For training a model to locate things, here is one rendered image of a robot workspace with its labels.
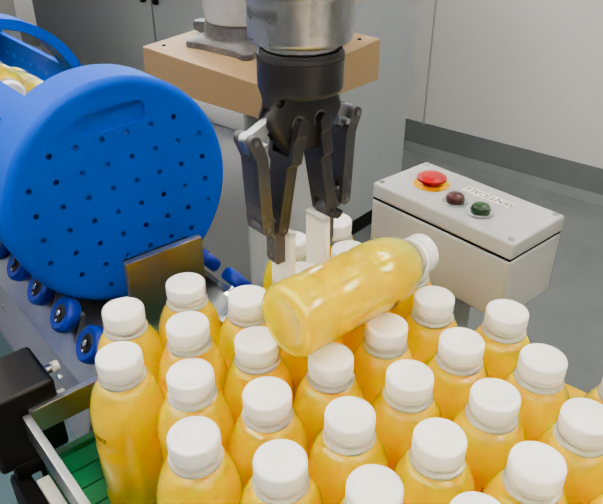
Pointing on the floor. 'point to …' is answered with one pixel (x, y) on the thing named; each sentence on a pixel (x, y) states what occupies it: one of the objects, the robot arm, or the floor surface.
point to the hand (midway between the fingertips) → (300, 251)
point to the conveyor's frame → (47, 490)
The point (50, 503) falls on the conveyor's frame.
